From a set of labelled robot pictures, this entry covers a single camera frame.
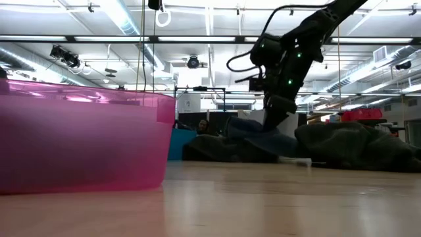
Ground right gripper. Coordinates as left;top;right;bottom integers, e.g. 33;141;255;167
262;70;302;132

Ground person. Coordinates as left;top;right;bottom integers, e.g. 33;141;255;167
196;118;212;136

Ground red storage bins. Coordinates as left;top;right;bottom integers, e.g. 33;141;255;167
341;108;384;123

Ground teal plastic bin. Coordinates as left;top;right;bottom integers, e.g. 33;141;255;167
167;128;199;162

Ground white air vent grille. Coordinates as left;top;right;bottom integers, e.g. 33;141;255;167
372;45;388;64

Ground pink translucent plastic bin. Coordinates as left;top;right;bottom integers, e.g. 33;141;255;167
0;78;177;196

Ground black ceiling track lights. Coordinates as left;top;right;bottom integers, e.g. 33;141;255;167
49;44;82;70

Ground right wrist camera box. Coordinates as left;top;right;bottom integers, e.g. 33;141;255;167
248;74;268;93

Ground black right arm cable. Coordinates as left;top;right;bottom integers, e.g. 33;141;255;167
226;5;330;73

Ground black background rig frame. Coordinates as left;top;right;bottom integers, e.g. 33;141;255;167
173;86;228;113

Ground silver ventilation duct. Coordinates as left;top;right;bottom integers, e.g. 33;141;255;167
98;0;174;78
324;45;421;94

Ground white cable loop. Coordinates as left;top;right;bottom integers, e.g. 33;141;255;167
155;9;172;28

